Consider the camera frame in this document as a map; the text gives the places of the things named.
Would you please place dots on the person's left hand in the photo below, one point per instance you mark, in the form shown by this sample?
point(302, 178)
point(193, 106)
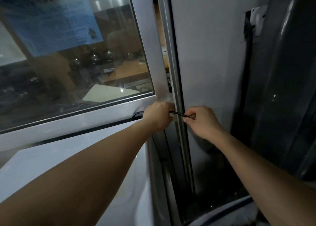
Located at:
point(156, 116)

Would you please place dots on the person's right hand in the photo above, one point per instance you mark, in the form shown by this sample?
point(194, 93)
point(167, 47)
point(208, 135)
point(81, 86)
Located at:
point(205, 123)

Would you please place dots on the white microwave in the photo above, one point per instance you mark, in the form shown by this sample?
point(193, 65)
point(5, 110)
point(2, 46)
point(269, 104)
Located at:
point(49, 164)

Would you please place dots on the person's left forearm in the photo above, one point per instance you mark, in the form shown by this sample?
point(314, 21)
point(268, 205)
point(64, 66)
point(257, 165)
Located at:
point(69, 179)

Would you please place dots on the person's right forearm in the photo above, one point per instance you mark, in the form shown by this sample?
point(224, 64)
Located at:
point(266, 179)

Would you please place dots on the plain white paper notice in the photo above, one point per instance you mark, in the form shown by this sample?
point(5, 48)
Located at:
point(10, 50)

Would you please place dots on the wooden worktable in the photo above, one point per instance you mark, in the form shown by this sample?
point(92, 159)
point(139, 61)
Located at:
point(130, 71)

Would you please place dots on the blue paper notice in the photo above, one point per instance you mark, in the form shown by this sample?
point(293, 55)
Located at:
point(54, 21)

